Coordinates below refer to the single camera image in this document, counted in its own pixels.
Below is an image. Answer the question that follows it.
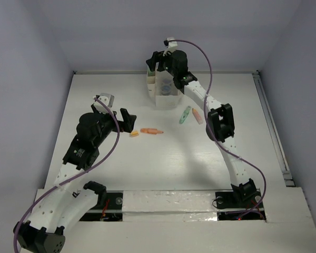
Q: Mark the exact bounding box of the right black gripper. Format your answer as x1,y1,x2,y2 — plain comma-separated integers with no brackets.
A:
145,47,177,77

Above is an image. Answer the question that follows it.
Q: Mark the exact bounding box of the pink highlighter pen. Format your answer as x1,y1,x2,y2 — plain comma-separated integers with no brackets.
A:
192,108,203,124

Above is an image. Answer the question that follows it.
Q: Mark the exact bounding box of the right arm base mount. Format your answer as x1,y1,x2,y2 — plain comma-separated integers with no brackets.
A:
212,191,266,221

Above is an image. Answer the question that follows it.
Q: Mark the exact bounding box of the orange highlighter pen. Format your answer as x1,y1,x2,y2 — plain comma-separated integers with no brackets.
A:
140,128,164,135

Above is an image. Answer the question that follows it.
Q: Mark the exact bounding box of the cream perforated organizer basket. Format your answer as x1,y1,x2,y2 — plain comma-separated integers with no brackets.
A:
146,69,183,110

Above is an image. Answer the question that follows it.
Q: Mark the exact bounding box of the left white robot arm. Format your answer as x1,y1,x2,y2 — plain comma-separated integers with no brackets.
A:
13,100,123,252

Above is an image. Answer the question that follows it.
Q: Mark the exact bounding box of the silver foil strip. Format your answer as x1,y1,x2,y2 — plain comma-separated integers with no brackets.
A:
122,190,218,222

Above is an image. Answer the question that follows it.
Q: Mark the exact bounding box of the clear jar of paperclips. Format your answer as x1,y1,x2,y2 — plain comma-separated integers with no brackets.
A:
160,85,172,96

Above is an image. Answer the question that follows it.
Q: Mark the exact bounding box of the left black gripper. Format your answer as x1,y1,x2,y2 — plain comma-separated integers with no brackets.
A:
92,103,135,147

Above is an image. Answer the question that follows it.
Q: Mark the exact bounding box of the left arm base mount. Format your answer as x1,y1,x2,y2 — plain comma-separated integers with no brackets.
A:
80,191,123,222

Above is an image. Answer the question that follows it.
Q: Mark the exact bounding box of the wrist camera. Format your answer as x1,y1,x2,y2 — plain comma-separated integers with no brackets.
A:
91,93,114,113
163,37,177,52

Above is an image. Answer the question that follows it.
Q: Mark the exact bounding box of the green highlighter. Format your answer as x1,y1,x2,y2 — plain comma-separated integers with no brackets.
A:
147,67,155,76
179,106,191,124

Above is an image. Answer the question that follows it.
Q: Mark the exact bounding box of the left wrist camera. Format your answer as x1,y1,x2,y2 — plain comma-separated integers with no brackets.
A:
91,93,114,113

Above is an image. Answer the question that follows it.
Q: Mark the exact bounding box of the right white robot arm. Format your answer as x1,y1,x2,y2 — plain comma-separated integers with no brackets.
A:
146,50,261,209

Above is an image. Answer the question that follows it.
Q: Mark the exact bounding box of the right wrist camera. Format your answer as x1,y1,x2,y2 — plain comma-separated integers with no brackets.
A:
163,37,177,52

